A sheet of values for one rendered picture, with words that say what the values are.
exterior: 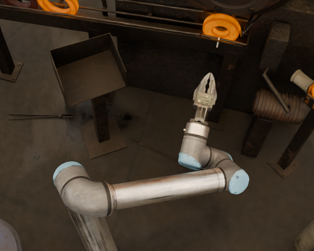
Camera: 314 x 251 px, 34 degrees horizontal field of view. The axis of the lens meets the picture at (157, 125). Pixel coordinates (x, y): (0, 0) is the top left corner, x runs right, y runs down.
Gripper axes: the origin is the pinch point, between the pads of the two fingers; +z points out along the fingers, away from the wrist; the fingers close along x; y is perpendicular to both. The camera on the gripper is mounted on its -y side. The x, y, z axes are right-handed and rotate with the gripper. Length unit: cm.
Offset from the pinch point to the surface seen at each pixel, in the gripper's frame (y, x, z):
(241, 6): 22.5, -5.2, 21.6
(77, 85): -12, 53, -13
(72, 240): -53, 46, -79
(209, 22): -4.0, 5.3, 23.4
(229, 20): -1.5, -2.4, 24.8
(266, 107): -24.6, -27.1, -1.3
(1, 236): -7, 65, -80
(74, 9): -14, 64, 20
